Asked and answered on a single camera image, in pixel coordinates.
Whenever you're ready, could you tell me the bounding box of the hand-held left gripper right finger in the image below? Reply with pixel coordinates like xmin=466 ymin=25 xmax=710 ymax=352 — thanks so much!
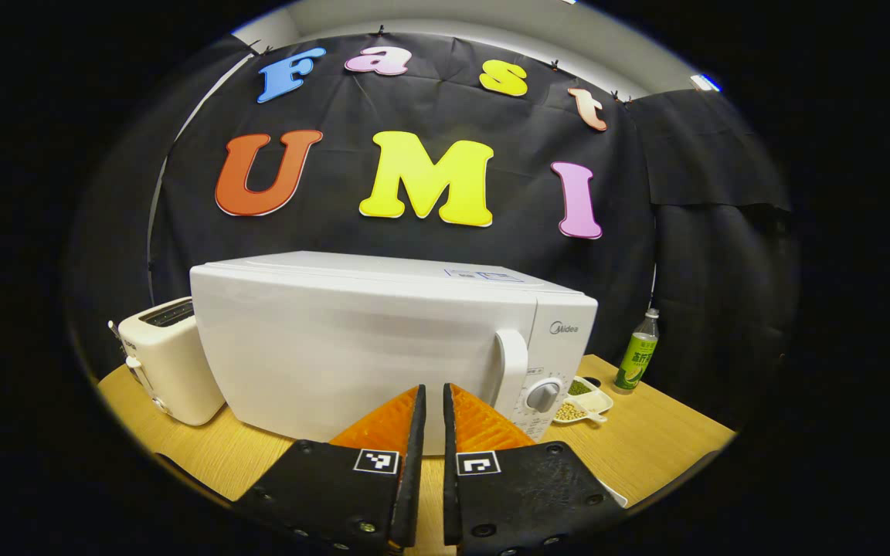
xmin=443 ymin=382 xmax=627 ymax=555

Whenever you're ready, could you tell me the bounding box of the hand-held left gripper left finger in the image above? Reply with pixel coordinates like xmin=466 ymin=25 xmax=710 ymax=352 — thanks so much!
xmin=233 ymin=384 xmax=426 ymax=553

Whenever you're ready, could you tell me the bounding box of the white microwave oven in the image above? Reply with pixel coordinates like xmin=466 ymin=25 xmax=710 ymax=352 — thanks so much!
xmin=189 ymin=251 xmax=599 ymax=456

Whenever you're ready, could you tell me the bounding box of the white divided dish of beans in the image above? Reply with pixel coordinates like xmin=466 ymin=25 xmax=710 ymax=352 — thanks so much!
xmin=552 ymin=375 xmax=614 ymax=425

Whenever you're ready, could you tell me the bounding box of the green label drink bottle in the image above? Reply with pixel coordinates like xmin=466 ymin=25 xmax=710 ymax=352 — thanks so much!
xmin=613 ymin=308 xmax=660 ymax=395

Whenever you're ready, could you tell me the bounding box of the cream white toaster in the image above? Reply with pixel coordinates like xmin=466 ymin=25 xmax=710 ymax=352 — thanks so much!
xmin=117 ymin=297 xmax=227 ymax=427

